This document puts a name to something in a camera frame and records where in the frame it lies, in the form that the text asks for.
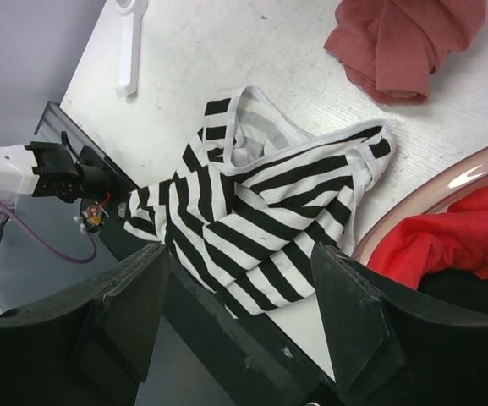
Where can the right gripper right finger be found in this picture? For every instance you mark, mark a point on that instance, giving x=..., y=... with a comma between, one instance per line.
x=392, y=345

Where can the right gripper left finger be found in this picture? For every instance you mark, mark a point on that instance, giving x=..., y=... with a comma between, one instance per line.
x=90, y=344

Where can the black white striped tank top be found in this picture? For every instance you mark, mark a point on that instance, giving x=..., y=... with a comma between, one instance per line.
x=297, y=189

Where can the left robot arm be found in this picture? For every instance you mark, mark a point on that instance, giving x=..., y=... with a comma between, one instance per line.
x=45, y=169

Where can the rust red tank top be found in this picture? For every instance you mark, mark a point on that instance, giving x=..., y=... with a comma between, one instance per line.
x=390, y=49

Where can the black garment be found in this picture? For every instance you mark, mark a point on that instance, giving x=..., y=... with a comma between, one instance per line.
x=460, y=288

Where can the red garment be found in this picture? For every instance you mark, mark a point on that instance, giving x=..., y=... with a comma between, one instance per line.
x=430, y=243

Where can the pink translucent laundry basket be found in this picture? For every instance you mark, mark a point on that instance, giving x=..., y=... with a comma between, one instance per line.
x=433, y=197

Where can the white metal clothes rack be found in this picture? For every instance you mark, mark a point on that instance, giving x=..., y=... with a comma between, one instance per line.
x=132, y=13

